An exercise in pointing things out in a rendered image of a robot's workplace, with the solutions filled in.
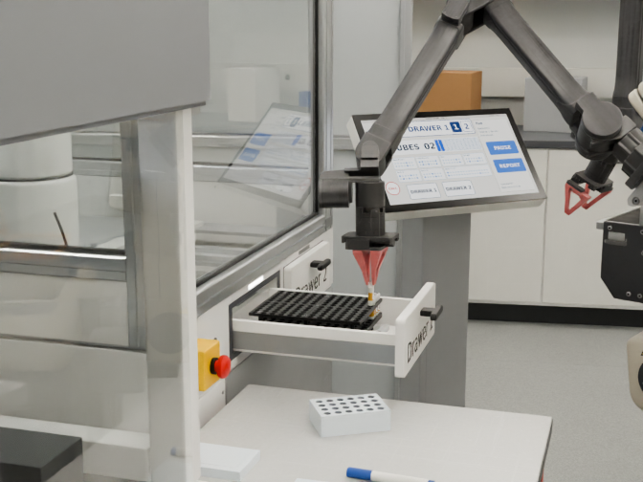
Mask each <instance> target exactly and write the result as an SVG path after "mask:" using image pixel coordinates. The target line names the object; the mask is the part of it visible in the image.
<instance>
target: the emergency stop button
mask: <svg viewBox="0 0 643 482"><path fill-rule="evenodd" d="M214 371H215V372H216V373H217V376H218V378H220V379H225V378H227V377H228V376H229V374H230V372H231V360H230V358H229V357H228V356H227V355H222V356H220V357H219V359H218V361H215V364H214Z"/></svg>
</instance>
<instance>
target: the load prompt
mask: <svg viewBox="0 0 643 482"><path fill-rule="evenodd" d="M461 134H476V131H475V128H474V127H473V124H472V122H471V120H470V119H457V120H418V121H412V122H411V123H410V125H409V127H408V129H407V130H406V132H405V134H404V136H403V138H409V137H427V136H444V135H461Z"/></svg>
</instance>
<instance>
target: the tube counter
mask: <svg viewBox="0 0 643 482"><path fill-rule="evenodd" d="M421 142H422V143H423V146H424V149H425V151H426V153H434V152H449V151H464V150H479V149H482V147H481V145H480V142H479V140H478V137H464V138H447V139H430V140H421Z"/></svg>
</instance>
